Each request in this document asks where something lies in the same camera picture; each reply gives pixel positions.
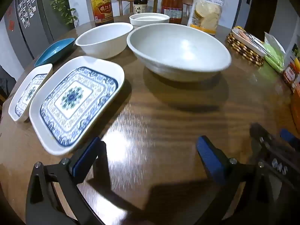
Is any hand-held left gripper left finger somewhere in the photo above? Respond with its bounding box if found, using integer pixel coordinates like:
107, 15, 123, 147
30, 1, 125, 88
25, 136, 108, 225

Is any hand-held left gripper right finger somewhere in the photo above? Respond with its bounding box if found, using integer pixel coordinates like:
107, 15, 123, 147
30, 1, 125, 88
196, 135, 276, 225

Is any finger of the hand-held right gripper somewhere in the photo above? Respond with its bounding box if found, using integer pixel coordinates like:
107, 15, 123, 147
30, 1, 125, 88
280, 128, 300, 152
250, 122, 273, 150

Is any large blue patterned square plate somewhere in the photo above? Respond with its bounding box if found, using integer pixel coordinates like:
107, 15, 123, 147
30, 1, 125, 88
29, 56, 125, 156

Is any small blue patterned square plate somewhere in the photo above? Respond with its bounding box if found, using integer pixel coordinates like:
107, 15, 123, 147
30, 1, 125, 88
8, 63, 53, 122

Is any blue dish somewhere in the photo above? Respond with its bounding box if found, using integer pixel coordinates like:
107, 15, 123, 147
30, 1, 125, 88
34, 38, 75, 67

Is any medium deep white bowl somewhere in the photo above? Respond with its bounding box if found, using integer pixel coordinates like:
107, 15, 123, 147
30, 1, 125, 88
75, 22, 134, 60

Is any large grey-white bowl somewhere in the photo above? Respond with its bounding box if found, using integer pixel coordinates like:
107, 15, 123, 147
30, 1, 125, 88
127, 23, 232, 82

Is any small shallow white bowl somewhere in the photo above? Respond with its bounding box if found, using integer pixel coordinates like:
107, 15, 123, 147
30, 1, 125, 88
129, 12, 170, 29

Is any green packet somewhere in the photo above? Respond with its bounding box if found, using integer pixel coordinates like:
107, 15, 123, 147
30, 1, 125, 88
264, 31, 287, 73

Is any white oblong dish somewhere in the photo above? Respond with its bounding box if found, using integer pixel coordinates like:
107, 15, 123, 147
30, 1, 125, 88
232, 26, 272, 57

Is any dark door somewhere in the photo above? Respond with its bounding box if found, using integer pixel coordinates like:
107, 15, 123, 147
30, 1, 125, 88
244, 0, 278, 35

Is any bag of round crackers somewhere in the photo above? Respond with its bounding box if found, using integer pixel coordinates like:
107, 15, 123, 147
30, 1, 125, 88
187, 0, 234, 37

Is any grey refrigerator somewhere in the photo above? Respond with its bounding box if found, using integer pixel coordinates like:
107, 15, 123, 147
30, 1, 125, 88
3, 0, 68, 61

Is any tall vinegar bottle yellow label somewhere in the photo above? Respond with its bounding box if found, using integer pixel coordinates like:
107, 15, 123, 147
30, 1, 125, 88
90, 0, 114, 27

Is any green vine plant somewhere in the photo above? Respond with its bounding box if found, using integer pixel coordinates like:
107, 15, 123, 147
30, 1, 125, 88
44, 0, 79, 25

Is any red sauce glass bottle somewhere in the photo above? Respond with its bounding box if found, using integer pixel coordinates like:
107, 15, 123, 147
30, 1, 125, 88
161, 0, 183, 24

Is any group of fridge magnet photos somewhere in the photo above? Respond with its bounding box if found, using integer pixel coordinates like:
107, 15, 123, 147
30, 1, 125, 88
17, 0, 39, 27

